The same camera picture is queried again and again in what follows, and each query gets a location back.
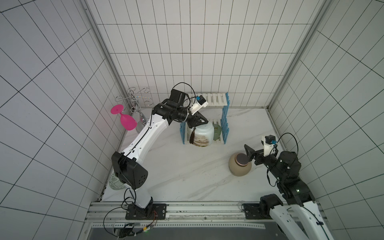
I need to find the small green tea canister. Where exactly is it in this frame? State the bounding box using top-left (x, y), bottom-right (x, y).
top-left (213, 124), bottom-right (222, 141)

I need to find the pale blue tasselled tea canister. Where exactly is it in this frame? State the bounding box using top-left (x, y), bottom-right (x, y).
top-left (188, 122), bottom-right (215, 147)

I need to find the brown clay tea canister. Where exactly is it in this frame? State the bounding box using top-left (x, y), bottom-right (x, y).
top-left (229, 153), bottom-right (252, 177)

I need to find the blue white slatted shelf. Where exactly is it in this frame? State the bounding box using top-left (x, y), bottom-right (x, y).
top-left (198, 93), bottom-right (230, 144)

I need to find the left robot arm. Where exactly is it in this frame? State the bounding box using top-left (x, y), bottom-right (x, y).
top-left (112, 89), bottom-right (209, 219)

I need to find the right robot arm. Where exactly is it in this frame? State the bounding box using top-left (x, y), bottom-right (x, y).
top-left (244, 145), bottom-right (334, 240)

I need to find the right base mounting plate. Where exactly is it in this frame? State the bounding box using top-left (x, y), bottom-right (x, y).
top-left (242, 203), bottom-right (271, 220)

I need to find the base mounting plate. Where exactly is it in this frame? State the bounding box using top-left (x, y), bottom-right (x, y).
top-left (125, 203), bottom-right (168, 220)
top-left (242, 203), bottom-right (271, 220)

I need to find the chrome cup holder stand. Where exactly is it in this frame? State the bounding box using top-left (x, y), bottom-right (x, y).
top-left (115, 87), bottom-right (154, 134)

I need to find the pink plastic goblet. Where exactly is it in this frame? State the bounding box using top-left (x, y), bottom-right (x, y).
top-left (111, 105), bottom-right (138, 131)

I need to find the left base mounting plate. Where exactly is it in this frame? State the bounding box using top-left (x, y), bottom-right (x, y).
top-left (125, 203), bottom-right (168, 220)

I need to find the patterned ceramic plate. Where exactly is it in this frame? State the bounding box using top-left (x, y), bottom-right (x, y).
top-left (108, 173), bottom-right (126, 191)

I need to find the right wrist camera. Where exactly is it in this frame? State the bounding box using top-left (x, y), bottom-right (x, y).
top-left (262, 135), bottom-right (278, 157)

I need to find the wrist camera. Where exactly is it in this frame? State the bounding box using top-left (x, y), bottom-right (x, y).
top-left (189, 95), bottom-right (208, 115)
top-left (262, 135), bottom-right (278, 157)

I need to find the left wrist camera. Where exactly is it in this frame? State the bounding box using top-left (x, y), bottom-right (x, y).
top-left (189, 95), bottom-right (208, 115)

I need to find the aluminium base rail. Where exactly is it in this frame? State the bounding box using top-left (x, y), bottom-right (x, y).
top-left (85, 202), bottom-right (274, 230)

